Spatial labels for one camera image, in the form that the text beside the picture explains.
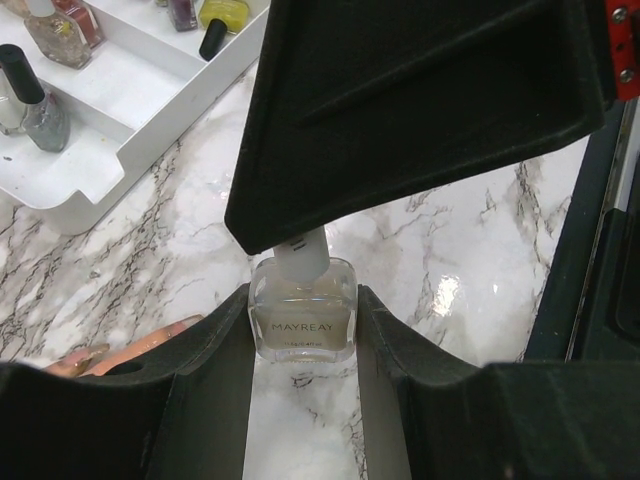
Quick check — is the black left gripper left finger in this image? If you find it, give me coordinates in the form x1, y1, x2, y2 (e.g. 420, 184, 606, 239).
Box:
1, 287, 251, 479

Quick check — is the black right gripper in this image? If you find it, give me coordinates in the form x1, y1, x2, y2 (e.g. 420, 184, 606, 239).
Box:
597, 0, 639, 107

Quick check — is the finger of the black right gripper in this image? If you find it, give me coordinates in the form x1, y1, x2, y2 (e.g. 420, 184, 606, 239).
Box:
225, 1, 606, 254

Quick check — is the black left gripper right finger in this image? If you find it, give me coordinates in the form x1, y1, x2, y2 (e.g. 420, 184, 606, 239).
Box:
357, 286, 639, 479

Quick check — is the clear polish bottle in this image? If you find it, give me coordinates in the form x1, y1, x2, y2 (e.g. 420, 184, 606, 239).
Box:
248, 257, 358, 363

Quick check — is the white polish cap with brush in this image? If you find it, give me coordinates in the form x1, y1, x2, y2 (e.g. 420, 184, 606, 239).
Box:
273, 226, 330, 283

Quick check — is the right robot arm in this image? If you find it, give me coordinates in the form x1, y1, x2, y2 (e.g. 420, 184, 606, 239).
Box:
225, 1, 639, 359

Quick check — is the mannequin hand with long nails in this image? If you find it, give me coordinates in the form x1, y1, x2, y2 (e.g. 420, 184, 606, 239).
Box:
44, 315, 204, 378

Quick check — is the yellow polish bottle black cap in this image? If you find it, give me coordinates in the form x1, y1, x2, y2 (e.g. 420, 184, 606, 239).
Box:
199, 0, 250, 61

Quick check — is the purple polish bottle white cap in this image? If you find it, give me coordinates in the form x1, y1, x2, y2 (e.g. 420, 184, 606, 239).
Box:
167, 0, 198, 32

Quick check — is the white plastic organizer tray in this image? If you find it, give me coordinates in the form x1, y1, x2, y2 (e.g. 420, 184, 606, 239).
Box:
1, 1, 269, 235

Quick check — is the coral polish bottle white cap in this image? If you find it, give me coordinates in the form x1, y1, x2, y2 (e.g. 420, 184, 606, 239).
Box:
54, 0, 104, 49

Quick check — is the gold glitter bottle white cap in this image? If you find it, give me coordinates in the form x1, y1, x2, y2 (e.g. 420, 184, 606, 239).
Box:
24, 0, 91, 70

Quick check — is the silver glitter bottle black cap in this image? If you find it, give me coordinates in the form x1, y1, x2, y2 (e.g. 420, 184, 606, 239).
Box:
1, 44, 70, 153

